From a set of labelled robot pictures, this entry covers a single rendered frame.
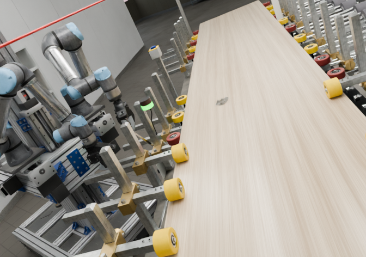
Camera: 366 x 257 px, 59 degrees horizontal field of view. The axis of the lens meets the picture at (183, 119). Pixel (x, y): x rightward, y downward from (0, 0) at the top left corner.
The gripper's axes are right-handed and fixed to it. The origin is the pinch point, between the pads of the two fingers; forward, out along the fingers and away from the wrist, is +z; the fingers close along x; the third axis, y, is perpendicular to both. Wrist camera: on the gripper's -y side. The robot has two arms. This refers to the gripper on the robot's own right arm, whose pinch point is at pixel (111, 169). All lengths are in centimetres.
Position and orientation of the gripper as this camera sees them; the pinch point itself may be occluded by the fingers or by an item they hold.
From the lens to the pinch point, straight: 190.2
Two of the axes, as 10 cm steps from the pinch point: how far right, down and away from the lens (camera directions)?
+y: -9.2, 3.1, 2.5
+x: -0.8, 4.6, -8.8
